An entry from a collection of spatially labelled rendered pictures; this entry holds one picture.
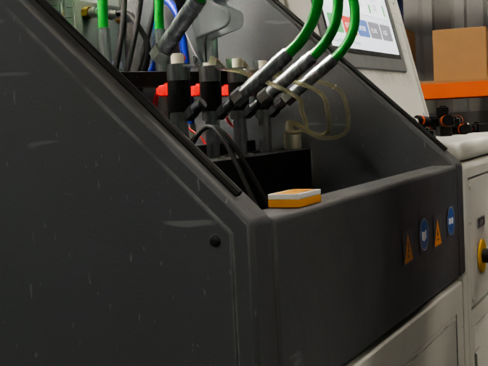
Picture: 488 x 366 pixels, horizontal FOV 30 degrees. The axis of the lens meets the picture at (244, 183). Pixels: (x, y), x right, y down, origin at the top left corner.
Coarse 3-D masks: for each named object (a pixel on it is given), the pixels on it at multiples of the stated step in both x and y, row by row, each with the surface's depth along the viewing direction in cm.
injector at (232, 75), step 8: (232, 72) 123; (232, 80) 123; (240, 80) 123; (232, 88) 123; (248, 104) 123; (256, 104) 122; (232, 112) 124; (240, 112) 123; (248, 112) 123; (240, 120) 124; (240, 128) 124; (240, 136) 124; (240, 144) 124
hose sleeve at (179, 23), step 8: (192, 0) 93; (184, 8) 94; (192, 8) 94; (200, 8) 94; (176, 16) 95; (184, 16) 94; (192, 16) 94; (176, 24) 95; (184, 24) 95; (168, 32) 96; (176, 32) 96; (184, 32) 96; (160, 40) 98; (168, 40) 97; (176, 40) 97; (160, 48) 98; (168, 48) 98
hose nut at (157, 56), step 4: (156, 44) 98; (152, 48) 99; (156, 48) 98; (152, 52) 99; (156, 52) 98; (160, 52) 98; (172, 52) 99; (152, 56) 99; (156, 56) 98; (160, 56) 98; (164, 56) 98; (168, 56) 99; (152, 60) 99; (156, 60) 99; (160, 60) 99; (164, 60) 99; (160, 64) 99
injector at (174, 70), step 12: (168, 72) 109; (180, 72) 108; (168, 84) 109; (180, 84) 109; (168, 96) 109; (180, 96) 109; (168, 108) 110; (180, 108) 109; (192, 108) 109; (204, 108) 109; (180, 120) 109; (192, 120) 109
